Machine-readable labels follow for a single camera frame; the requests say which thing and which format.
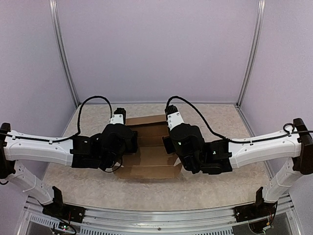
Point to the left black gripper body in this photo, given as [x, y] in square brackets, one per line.
[132, 148]

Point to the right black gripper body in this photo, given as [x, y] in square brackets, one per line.
[167, 146]

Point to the brown cardboard box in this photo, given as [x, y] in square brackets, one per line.
[151, 161]

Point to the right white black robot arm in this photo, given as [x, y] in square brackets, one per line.
[294, 143]

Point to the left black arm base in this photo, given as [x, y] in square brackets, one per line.
[58, 209]

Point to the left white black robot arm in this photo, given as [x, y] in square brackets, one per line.
[100, 151]

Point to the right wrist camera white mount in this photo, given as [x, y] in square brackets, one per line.
[173, 117]

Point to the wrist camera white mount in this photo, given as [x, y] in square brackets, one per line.
[173, 117]
[119, 116]

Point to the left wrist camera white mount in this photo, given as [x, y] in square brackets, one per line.
[119, 116]

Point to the front aluminium rail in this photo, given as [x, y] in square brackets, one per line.
[100, 221]

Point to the left aluminium frame post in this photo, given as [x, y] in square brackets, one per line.
[62, 51]

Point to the aluminium frame post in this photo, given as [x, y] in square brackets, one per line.
[62, 51]
[253, 52]

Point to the right aluminium frame post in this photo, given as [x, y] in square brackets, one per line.
[253, 52]

